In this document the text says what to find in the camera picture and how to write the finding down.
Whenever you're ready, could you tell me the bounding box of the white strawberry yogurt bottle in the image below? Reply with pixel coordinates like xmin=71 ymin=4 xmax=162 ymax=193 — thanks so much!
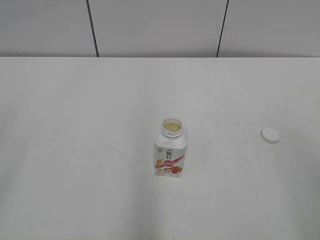
xmin=153 ymin=118 xmax=188 ymax=178

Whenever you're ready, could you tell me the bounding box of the white round bottle cap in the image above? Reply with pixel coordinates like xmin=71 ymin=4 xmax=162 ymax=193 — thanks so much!
xmin=260 ymin=127 xmax=281 ymax=144

